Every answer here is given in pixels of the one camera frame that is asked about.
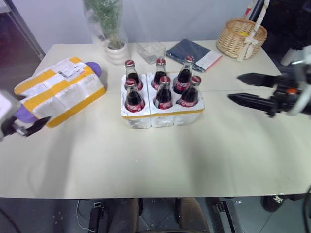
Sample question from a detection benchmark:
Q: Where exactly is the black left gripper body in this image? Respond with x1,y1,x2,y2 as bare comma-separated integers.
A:
4,118,28,137

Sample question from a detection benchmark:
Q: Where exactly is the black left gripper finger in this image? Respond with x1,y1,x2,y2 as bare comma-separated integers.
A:
24,116,52,137

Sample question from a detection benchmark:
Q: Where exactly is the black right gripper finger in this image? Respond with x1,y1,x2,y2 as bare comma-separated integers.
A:
227,93,278,117
236,72,283,87

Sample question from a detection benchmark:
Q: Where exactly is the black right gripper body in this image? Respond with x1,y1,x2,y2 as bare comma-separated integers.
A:
272,75,303,113

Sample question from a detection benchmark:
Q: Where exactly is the yellow taped white foam box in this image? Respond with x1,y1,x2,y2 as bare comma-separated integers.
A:
14,56,106,129

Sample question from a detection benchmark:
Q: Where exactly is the glass cola bottle red cap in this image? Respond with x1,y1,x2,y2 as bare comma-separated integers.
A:
172,55,196,95
176,75,203,108
150,57,169,91
124,78,146,113
124,59,144,91
153,75,174,110

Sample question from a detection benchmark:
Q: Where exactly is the white foam crate yellow tape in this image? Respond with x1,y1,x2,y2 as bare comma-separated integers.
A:
120,71,205,130

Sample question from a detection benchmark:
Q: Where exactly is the white cylindrical object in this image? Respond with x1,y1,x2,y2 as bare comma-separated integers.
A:
281,47,302,66

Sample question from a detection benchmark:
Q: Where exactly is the woven wicker basket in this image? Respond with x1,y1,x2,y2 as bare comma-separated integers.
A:
216,19,268,60

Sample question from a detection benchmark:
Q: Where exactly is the white booklet red edge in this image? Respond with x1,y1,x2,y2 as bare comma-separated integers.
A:
195,50,223,72

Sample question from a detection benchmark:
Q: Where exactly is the black tripod leg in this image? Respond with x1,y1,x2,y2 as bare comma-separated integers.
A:
249,0,266,23

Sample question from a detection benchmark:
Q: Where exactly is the dark blue notebook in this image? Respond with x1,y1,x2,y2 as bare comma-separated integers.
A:
166,38,212,73

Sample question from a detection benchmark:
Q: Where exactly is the purple cylinder cushion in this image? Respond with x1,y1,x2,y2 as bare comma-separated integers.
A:
15,61,103,124

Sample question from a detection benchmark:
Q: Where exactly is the black white sneaker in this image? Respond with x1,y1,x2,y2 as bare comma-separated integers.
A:
260,194,285,214

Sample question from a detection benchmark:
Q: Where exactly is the green plant in white pot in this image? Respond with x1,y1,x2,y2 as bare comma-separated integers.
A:
84,0,130,66

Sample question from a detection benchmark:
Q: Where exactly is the clear plastic container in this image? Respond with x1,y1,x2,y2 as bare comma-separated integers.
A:
136,41,167,65

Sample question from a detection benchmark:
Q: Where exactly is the clear plastic plant sleeve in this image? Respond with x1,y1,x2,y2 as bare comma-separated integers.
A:
82,0,129,50

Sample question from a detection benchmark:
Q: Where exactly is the brown rounded shape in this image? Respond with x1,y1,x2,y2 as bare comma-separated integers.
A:
110,198,139,233
176,197,211,233

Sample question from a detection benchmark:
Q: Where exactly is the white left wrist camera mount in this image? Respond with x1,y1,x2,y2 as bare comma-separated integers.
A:
0,90,22,143

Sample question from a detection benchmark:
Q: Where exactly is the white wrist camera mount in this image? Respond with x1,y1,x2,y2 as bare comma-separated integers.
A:
0,90,22,143
288,45,311,115

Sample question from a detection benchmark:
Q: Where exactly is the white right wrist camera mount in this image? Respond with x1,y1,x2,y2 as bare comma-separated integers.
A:
288,45,311,115

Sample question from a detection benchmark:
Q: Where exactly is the white braided basket handle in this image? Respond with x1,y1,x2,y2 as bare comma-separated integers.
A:
236,0,271,64

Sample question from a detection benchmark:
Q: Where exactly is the grey metal door frame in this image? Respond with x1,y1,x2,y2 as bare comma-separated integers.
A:
0,0,46,59

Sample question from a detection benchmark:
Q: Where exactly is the thin white floor cable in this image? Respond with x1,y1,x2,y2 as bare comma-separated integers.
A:
76,200,91,232

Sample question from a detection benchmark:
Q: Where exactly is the black table leg frame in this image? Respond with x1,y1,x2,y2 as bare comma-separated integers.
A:
212,198,238,233
88,200,105,233

